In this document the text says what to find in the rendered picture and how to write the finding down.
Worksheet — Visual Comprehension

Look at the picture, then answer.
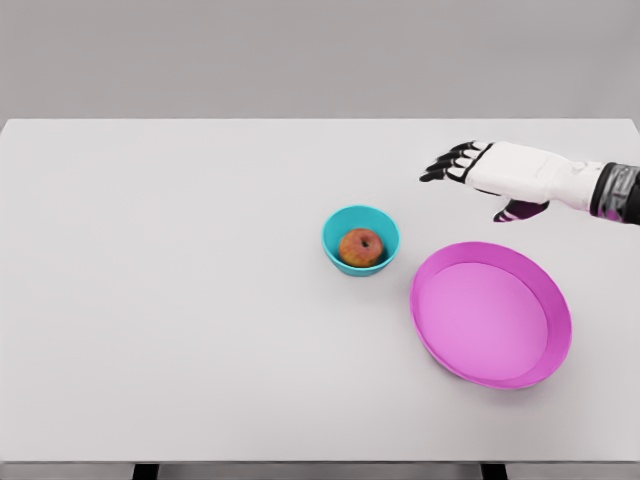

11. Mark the blue bowl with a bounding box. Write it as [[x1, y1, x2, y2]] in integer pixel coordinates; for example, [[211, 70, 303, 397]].
[[321, 204, 401, 278]]

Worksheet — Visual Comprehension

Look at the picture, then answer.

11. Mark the pink plate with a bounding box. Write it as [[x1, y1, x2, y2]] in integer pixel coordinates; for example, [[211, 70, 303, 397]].
[[409, 241, 573, 391]]

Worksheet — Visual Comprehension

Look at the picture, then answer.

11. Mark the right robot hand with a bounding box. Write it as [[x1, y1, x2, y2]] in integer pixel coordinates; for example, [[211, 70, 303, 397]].
[[418, 139, 560, 224]]

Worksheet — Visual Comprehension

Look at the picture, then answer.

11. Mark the red apple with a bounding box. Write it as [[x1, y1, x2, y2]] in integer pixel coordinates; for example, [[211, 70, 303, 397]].
[[338, 228, 384, 268]]

